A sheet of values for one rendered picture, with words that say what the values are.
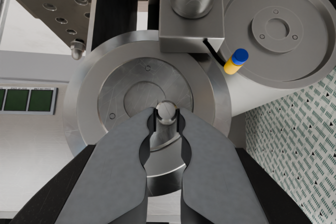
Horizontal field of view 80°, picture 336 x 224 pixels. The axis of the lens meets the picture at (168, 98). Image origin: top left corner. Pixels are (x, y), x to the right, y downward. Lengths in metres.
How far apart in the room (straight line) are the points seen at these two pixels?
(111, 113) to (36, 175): 0.45
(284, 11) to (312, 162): 0.16
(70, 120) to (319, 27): 0.25
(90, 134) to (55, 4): 0.34
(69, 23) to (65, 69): 2.93
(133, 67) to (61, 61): 3.34
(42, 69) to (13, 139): 2.96
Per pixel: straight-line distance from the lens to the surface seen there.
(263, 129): 0.38
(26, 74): 3.62
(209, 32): 0.16
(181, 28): 0.16
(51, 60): 3.56
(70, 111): 0.19
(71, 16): 0.49
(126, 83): 0.16
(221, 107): 0.18
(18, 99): 0.63
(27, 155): 0.60
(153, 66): 0.17
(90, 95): 0.18
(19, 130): 0.62
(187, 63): 0.18
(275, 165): 0.35
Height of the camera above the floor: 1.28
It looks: 12 degrees down
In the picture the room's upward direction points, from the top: 179 degrees counter-clockwise
